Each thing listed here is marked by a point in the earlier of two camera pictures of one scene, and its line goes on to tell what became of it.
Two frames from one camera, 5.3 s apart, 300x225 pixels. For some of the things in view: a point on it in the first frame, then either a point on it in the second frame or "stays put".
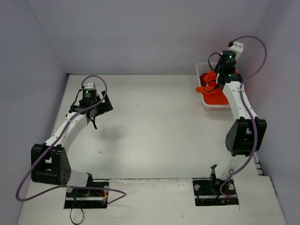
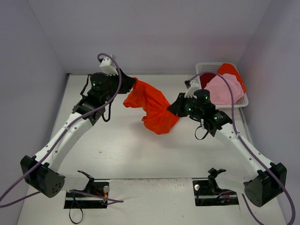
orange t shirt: (213, 94) to (158, 118)
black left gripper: (104, 105) to (126, 82)
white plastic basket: (201, 67) stays put
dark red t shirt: (203, 82) stays put
